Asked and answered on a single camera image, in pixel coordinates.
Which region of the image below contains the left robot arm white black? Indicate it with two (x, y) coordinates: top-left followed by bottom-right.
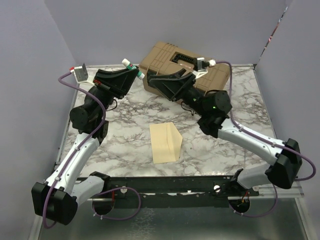
(31, 65), (142, 229)

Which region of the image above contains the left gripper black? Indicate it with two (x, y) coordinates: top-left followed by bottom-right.
(91, 65), (139, 121)

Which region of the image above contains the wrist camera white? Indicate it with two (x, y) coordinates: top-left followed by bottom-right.
(69, 63), (89, 84)
(192, 57), (217, 80)

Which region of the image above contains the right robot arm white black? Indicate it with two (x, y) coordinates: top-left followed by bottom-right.
(147, 69), (302, 196)

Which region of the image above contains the cream paper envelope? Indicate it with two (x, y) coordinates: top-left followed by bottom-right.
(149, 122), (183, 164)

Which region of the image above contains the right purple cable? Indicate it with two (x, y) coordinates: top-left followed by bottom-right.
(214, 60), (316, 218)

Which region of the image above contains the tan plastic toolbox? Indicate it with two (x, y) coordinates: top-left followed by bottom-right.
(138, 41), (230, 96)

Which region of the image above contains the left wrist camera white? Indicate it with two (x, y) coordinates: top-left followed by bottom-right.
(69, 63), (89, 84)

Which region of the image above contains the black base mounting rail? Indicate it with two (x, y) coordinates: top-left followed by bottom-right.
(92, 175), (259, 212)

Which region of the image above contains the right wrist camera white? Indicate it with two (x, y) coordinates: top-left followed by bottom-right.
(192, 57), (217, 80)

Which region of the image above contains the aluminium extrusion rail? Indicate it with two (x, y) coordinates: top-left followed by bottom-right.
(257, 177), (305, 200)

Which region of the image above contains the green white glue stick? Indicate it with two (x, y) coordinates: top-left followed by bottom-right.
(122, 58), (145, 80)

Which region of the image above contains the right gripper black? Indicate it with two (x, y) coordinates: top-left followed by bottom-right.
(147, 68), (208, 118)

